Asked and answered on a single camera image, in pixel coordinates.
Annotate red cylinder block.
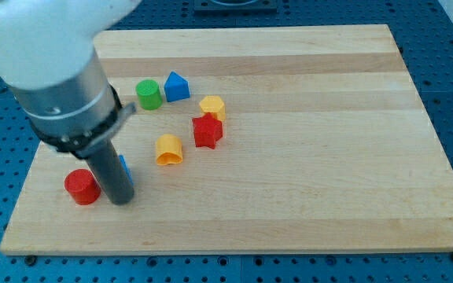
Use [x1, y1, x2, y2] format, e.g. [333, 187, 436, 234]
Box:
[64, 169, 101, 205]

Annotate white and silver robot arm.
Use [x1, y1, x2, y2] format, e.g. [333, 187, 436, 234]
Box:
[0, 0, 139, 159]

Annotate red star block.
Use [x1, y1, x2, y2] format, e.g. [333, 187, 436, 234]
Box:
[192, 113, 223, 149]

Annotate blue cube block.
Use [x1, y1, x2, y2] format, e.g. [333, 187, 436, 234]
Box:
[118, 155, 134, 185]

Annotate yellow hexagon block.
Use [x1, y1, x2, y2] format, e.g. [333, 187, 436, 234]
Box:
[199, 95, 226, 122]

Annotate light wooden board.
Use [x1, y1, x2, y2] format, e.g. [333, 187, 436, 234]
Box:
[0, 24, 453, 255]

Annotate blue triangle block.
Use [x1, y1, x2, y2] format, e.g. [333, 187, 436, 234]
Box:
[164, 72, 190, 102]

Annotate green cylinder block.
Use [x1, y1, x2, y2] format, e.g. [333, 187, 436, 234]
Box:
[135, 79, 162, 110]

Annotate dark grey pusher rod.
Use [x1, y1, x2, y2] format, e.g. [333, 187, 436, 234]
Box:
[86, 141, 134, 205]

